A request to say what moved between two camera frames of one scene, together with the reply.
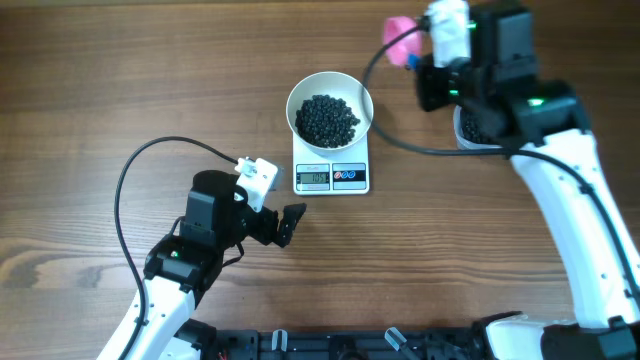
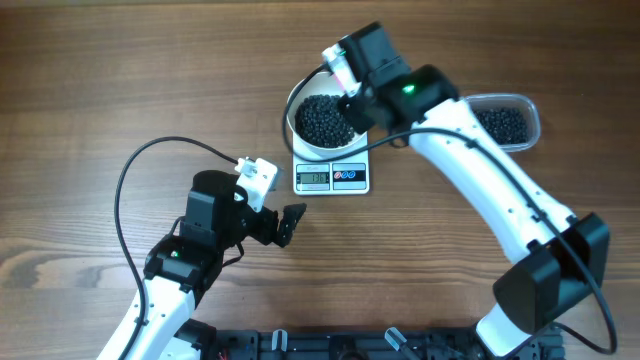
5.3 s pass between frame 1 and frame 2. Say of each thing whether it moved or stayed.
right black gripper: moved
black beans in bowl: stayed
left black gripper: stayed
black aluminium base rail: stayed
